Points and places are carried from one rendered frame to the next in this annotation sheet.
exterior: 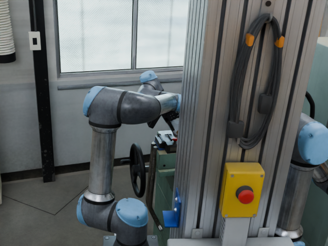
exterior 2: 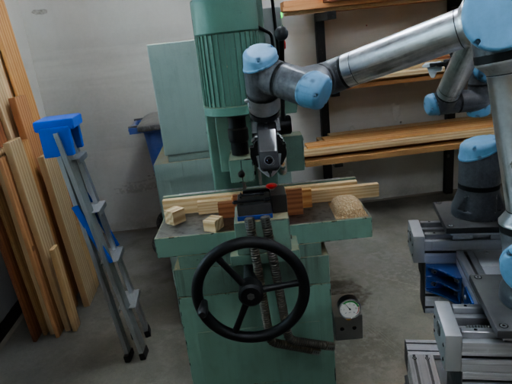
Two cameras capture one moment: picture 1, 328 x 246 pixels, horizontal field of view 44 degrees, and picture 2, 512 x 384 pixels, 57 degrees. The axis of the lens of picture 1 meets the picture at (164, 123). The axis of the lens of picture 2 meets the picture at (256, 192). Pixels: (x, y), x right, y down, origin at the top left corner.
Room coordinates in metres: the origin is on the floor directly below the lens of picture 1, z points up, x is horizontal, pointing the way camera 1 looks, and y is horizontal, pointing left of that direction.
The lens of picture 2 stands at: (1.46, 1.08, 1.40)
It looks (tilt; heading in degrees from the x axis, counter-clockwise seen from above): 18 degrees down; 289
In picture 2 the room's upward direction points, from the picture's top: 6 degrees counter-clockwise
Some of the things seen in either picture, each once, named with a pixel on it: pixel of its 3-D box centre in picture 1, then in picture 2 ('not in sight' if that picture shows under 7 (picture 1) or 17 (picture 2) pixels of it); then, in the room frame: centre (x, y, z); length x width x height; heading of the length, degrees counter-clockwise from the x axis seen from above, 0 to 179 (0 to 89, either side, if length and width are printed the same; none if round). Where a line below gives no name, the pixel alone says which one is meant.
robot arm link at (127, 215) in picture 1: (130, 219); not in sight; (1.21, 0.10, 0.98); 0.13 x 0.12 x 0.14; 74
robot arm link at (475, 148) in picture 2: not in sight; (482, 159); (1.25, -0.40, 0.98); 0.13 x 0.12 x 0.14; 21
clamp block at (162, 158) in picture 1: (167, 154); (262, 226); (1.83, -0.03, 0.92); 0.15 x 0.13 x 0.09; 18
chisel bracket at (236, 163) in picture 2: not in sight; (243, 167); (1.94, -0.22, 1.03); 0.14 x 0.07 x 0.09; 108
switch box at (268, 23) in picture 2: not in sight; (272, 33); (1.90, -0.55, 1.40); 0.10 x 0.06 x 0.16; 108
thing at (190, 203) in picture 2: not in sight; (260, 197); (1.90, -0.23, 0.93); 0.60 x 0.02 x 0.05; 18
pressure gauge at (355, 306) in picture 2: not in sight; (348, 308); (1.62, -0.08, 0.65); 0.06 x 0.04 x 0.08; 18
